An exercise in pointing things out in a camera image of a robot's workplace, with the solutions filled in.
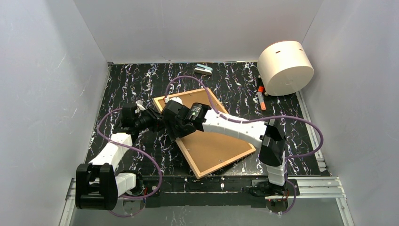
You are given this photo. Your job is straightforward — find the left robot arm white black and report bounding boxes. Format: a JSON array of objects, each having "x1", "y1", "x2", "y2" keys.
[{"x1": 75, "y1": 102, "x2": 164, "y2": 210}]

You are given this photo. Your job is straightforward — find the white cylindrical container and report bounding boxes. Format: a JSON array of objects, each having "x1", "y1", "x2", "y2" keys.
[{"x1": 257, "y1": 40, "x2": 314, "y2": 96}]

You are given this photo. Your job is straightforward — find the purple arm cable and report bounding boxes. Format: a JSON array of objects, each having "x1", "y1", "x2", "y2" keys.
[
  {"x1": 164, "y1": 75, "x2": 324, "y2": 215},
  {"x1": 96, "y1": 108, "x2": 163, "y2": 218}
]

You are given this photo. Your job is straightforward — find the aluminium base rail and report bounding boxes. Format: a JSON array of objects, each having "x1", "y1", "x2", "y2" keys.
[{"x1": 59, "y1": 176, "x2": 353, "y2": 226}]

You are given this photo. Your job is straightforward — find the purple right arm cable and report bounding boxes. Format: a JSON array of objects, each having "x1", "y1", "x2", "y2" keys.
[{"x1": 164, "y1": 75, "x2": 324, "y2": 215}]

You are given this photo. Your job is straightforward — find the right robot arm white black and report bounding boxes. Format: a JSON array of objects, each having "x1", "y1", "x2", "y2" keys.
[{"x1": 161, "y1": 99, "x2": 287, "y2": 196}]

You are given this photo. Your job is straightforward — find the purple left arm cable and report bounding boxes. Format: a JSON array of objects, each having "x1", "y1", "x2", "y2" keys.
[{"x1": 96, "y1": 108, "x2": 163, "y2": 218}]

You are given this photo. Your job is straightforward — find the light wooden picture frame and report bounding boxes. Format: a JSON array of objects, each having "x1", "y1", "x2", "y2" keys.
[{"x1": 152, "y1": 88, "x2": 257, "y2": 180}]

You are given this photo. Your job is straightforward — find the orange grey marker pen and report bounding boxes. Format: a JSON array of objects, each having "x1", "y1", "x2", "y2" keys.
[{"x1": 257, "y1": 86, "x2": 266, "y2": 111}]

